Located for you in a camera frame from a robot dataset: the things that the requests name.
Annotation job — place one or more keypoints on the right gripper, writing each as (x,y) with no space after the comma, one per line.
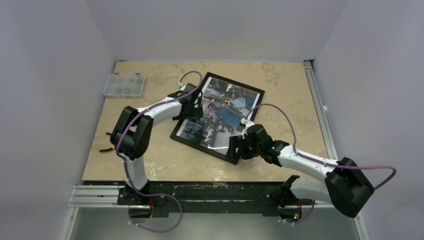
(241,148)

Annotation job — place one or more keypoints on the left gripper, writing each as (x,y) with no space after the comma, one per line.
(198,113)

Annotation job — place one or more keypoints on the printed photo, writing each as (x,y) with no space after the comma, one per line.
(225,109)

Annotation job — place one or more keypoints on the black wooden picture frame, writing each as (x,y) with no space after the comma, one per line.
(185,137)

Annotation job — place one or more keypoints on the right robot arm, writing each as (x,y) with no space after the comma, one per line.
(337,182)

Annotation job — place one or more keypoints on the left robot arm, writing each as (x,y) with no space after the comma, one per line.
(132,132)

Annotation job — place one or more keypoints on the clear plastic organizer box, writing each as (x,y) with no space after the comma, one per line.
(124,85)

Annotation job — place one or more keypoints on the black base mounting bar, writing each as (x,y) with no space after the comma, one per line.
(269,198)

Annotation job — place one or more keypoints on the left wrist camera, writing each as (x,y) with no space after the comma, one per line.
(186,87)

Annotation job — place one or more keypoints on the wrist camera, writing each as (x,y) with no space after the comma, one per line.
(186,87)
(245,124)

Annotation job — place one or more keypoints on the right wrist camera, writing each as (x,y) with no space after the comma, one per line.
(245,124)

